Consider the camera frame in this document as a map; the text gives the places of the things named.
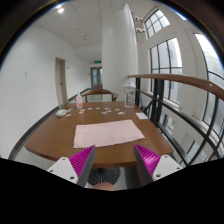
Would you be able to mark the green exit sign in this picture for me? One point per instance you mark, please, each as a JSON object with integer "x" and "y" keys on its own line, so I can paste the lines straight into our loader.
{"x": 97, "y": 61}

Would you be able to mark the wooden handrail with black railing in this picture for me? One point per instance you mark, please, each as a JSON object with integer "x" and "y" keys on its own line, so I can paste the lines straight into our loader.
{"x": 186, "y": 110}

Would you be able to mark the beige door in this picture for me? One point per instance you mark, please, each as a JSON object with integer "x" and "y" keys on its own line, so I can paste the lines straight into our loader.
{"x": 60, "y": 81}

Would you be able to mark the glass double door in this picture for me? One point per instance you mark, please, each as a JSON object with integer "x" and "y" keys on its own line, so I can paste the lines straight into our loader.
{"x": 96, "y": 77}

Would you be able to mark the round ceiling light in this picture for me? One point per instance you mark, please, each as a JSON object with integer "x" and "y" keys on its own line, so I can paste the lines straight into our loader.
{"x": 60, "y": 10}

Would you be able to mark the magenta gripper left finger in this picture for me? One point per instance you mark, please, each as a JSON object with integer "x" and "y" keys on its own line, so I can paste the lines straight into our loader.
{"x": 75, "y": 169}

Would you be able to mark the white paper card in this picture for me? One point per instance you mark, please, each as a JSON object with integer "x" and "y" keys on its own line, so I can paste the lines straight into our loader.
{"x": 141, "y": 116}

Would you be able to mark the small pink-label bottle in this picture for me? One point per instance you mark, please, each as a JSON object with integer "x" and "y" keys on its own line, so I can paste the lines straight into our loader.
{"x": 79, "y": 101}

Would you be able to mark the black table base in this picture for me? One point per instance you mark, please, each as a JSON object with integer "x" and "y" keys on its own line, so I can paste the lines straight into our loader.
{"x": 99, "y": 175}

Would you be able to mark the pink towel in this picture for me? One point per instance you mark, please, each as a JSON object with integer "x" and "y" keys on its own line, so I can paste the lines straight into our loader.
{"x": 106, "y": 134}

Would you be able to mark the clear plastic water jug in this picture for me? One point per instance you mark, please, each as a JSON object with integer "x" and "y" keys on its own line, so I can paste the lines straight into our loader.
{"x": 129, "y": 94}

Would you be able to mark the white round pillar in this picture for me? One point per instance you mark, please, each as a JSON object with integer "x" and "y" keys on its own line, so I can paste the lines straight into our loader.
{"x": 119, "y": 49}

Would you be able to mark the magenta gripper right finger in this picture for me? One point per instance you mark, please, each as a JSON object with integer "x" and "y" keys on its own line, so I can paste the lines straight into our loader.
{"x": 151, "y": 166}

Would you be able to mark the wooden chair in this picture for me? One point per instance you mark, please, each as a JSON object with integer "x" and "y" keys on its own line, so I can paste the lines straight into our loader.
{"x": 100, "y": 92}

